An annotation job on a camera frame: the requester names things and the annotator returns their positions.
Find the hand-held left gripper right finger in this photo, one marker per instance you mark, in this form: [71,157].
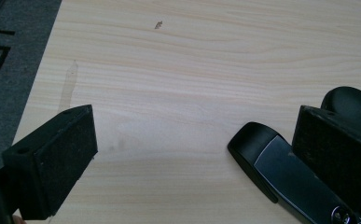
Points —
[336,155]

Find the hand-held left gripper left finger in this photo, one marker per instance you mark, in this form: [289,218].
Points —
[60,161]

